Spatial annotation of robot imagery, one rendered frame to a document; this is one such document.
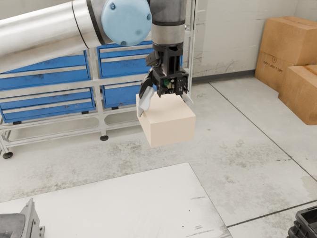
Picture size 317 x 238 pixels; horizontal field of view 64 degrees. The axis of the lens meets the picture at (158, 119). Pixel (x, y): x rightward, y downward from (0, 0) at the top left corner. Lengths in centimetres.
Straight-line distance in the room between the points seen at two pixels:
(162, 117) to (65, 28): 33
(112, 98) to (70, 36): 186
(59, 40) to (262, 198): 183
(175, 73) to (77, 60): 157
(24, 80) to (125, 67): 77
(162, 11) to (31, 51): 26
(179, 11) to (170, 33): 5
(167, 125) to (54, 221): 56
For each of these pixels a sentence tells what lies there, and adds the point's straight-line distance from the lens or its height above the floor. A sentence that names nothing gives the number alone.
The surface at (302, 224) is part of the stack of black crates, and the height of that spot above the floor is 58.
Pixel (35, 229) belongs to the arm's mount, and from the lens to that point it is 91.
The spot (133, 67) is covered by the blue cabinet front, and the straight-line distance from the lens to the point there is 218.
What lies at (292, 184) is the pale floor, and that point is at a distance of 224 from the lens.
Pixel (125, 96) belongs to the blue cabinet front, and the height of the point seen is 42.
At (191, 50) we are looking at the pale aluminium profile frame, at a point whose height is 77.
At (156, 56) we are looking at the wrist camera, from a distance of 62.
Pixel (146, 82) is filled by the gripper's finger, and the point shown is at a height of 120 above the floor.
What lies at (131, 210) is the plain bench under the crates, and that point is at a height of 70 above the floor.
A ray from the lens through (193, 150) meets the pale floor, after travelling 230.
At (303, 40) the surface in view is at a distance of 326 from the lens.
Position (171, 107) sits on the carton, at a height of 113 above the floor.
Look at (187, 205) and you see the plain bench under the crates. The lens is 99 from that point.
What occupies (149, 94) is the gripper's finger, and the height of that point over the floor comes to 118.
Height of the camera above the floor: 147
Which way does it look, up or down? 33 degrees down
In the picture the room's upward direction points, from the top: straight up
